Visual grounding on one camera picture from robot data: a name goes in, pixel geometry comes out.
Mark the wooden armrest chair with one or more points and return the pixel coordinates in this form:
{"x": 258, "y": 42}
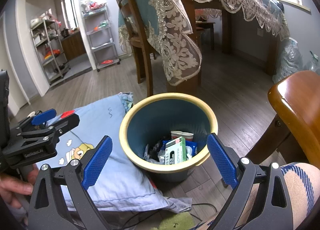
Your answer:
{"x": 294, "y": 131}

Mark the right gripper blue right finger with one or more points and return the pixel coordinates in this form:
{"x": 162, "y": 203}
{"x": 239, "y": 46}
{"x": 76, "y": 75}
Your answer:
{"x": 225, "y": 159}

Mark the grey rolling shelf cart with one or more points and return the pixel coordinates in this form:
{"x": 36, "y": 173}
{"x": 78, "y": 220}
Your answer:
{"x": 100, "y": 38}

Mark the striped blanket on knee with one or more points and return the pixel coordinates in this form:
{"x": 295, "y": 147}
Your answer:
{"x": 271, "y": 197}

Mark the clear plastic bag pile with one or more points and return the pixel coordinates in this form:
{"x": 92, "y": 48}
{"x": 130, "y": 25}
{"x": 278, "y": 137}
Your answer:
{"x": 291, "y": 61}

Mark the wooden dining chair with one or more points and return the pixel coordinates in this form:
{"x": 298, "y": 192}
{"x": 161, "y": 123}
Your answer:
{"x": 138, "y": 42}

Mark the person's left hand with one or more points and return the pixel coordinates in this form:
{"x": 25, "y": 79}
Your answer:
{"x": 10, "y": 186}

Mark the teal bin with yellow rim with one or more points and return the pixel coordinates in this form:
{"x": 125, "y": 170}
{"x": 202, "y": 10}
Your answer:
{"x": 154, "y": 118}

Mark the metal kitchen shelf rack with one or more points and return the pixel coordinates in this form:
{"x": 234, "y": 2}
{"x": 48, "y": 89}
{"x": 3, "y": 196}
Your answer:
{"x": 49, "y": 50}

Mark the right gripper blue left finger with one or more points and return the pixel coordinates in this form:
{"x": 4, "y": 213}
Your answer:
{"x": 94, "y": 160}

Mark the black plastic trash bag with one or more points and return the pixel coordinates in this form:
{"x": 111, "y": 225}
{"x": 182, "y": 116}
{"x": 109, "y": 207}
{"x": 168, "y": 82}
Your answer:
{"x": 155, "y": 152}

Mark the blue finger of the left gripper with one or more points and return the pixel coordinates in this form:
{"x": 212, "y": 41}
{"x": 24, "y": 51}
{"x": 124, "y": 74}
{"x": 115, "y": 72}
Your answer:
{"x": 43, "y": 117}
{"x": 66, "y": 124}

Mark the blue white medicine box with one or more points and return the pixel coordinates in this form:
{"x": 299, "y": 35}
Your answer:
{"x": 191, "y": 149}

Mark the light blue cartoon cushion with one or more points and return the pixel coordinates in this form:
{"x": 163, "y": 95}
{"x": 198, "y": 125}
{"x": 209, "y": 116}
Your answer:
{"x": 121, "y": 186}

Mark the green white medicine box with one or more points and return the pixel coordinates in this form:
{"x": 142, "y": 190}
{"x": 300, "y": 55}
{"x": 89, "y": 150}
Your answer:
{"x": 175, "y": 151}

